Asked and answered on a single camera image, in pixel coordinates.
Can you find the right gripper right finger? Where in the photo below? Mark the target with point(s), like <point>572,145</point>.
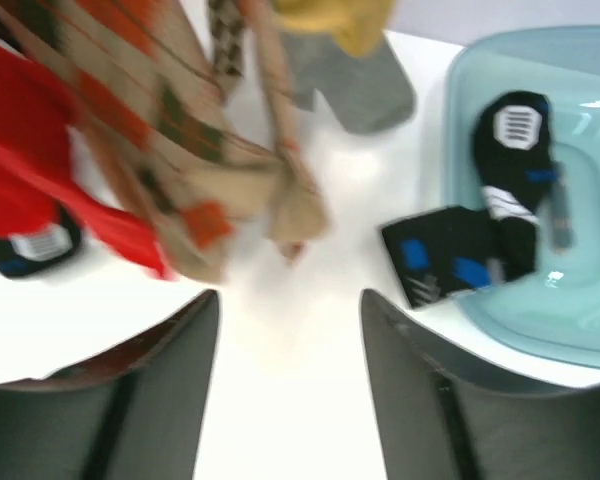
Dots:
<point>444,413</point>

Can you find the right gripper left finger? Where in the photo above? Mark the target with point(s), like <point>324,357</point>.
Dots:
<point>134,411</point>

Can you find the black blue sock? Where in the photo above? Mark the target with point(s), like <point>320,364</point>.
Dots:
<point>25,255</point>
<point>455,248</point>

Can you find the teal plastic basin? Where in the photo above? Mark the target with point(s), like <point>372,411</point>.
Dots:
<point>553,313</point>

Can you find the beige argyle sock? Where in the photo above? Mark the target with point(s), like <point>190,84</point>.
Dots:
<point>155,105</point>

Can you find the red santa sock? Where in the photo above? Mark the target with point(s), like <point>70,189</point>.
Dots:
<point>36,113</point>

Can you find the grey sock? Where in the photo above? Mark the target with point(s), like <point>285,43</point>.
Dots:
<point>367,94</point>

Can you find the mustard yellow sock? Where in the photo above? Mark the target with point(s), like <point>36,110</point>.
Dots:
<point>357,26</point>

